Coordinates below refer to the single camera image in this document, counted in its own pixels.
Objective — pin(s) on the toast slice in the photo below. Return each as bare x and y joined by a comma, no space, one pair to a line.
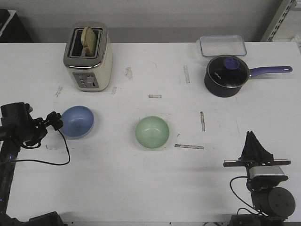
88,41

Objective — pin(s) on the blue bowl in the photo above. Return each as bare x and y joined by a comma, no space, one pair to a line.
78,121

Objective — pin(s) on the glass pot lid blue knob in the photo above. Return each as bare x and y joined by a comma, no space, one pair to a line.
228,71

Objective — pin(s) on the dark blue saucepan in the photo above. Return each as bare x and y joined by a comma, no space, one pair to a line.
229,92

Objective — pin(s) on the white metal shelf upright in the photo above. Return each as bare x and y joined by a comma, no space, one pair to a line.
286,23

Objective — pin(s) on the cream two-slot toaster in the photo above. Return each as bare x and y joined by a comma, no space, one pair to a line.
89,74

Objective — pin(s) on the clear plastic food container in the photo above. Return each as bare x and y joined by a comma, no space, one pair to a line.
215,45

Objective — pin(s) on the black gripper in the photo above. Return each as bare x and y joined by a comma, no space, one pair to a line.
254,150
29,133

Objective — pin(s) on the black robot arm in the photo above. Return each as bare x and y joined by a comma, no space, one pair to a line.
271,204
11,114

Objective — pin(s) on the green bowl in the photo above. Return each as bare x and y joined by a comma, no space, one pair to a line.
152,132

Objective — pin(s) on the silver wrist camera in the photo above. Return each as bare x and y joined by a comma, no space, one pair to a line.
270,175

